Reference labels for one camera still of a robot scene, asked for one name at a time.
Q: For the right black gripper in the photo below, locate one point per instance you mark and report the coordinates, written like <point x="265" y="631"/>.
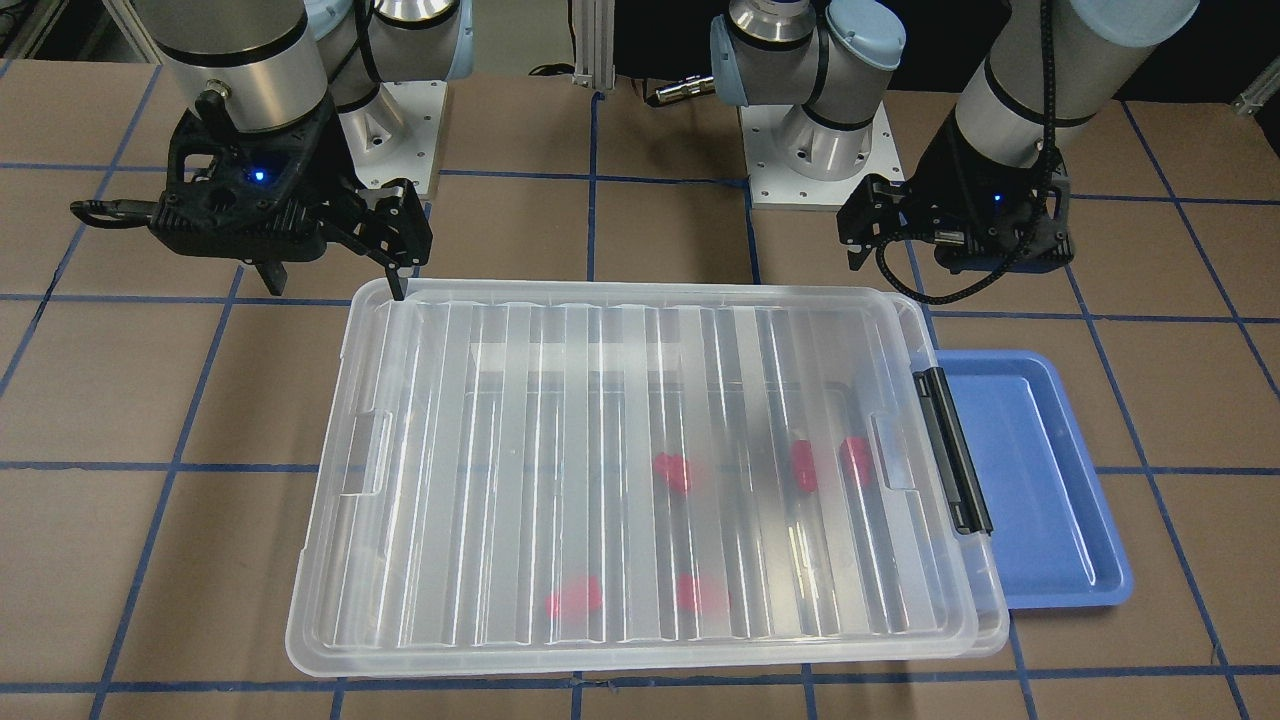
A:
<point x="337" y="202"/>

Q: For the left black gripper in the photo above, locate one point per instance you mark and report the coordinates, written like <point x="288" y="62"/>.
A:
<point x="940" y="172"/>

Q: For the red block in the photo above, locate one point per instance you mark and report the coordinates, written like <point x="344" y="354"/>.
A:
<point x="857" y="464"/>
<point x="673" y="471"/>
<point x="701" y="596"/>
<point x="576" y="597"/>
<point x="804" y="466"/>

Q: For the clear plastic box lid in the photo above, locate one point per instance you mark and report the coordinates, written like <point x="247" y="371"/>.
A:
<point x="489" y="440"/>

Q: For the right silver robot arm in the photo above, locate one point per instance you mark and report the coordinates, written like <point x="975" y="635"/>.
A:
<point x="286" y="100"/>

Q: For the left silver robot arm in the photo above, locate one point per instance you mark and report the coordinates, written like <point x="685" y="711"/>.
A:
<point x="1049" y="70"/>

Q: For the clear plastic storage box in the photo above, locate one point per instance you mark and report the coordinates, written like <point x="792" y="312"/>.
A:
<point x="991" y="609"/>

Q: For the blue plastic tray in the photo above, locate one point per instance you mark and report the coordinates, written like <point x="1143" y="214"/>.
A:
<point x="1056" y="542"/>

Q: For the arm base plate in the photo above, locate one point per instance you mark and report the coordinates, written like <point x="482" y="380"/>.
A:
<point x="397" y="135"/>
<point x="795" y="163"/>

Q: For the black box latch handle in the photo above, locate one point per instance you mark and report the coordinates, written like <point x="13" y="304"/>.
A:
<point x="966" y="504"/>

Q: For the aluminium frame post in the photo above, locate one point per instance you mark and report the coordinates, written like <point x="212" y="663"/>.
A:
<point x="592" y="36"/>

